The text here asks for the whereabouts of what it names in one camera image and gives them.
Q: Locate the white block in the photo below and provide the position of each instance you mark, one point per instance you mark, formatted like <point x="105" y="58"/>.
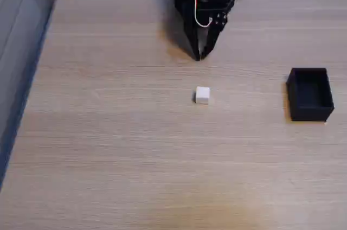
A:
<point x="202" y="95"/>

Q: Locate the black box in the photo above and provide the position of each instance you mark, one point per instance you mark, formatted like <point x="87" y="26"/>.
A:
<point x="311" y="114"/>

